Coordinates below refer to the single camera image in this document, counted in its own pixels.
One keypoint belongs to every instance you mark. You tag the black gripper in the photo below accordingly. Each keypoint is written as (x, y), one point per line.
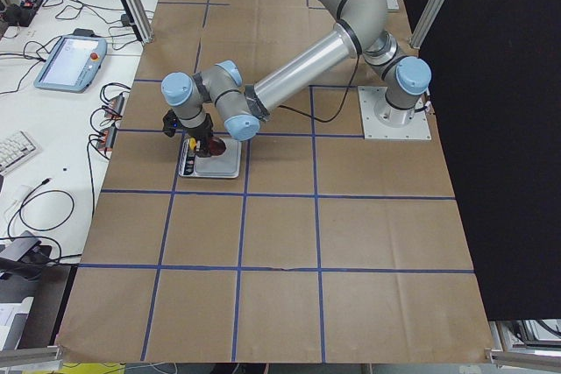
(202, 132)

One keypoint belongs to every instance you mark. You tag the red yellow mango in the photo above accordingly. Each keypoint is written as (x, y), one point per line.
(210, 147)

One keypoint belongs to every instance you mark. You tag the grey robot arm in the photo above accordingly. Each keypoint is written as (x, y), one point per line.
(358, 32)

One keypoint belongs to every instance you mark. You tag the silver digital kitchen scale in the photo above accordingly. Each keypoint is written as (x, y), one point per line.
(225, 166)

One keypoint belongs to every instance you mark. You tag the blue teach pendant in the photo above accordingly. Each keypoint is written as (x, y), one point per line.
(72, 64)

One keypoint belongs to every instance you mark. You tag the white keyboard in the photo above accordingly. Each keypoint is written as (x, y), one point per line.
(17, 149)

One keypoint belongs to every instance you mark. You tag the brown paper table cover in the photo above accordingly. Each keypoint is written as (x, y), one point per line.
(327, 248)

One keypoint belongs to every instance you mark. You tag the black backdrop curtain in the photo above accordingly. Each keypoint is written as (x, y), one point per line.
(496, 91)

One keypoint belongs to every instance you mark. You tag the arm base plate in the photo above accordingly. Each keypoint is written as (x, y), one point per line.
(393, 5)
(380, 121)

